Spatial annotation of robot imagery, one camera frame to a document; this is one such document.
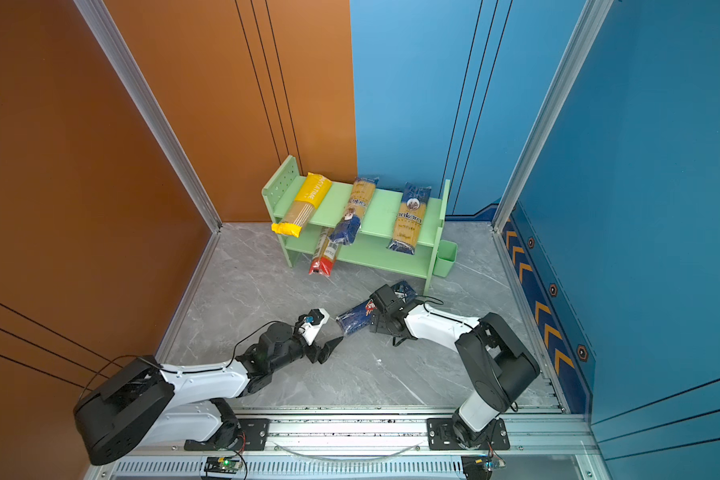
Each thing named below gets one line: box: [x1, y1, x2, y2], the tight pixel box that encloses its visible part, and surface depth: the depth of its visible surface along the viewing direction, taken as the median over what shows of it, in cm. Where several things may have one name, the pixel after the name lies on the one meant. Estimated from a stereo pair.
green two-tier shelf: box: [261, 156, 451, 295], surface depth 88 cm
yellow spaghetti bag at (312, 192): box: [271, 172, 332, 238], surface depth 86 cm
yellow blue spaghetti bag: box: [330, 178, 378, 245], surface depth 83 cm
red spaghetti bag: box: [308, 227, 339, 276], surface depth 92 cm
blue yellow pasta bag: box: [387, 182, 431, 255], surface depth 82 cm
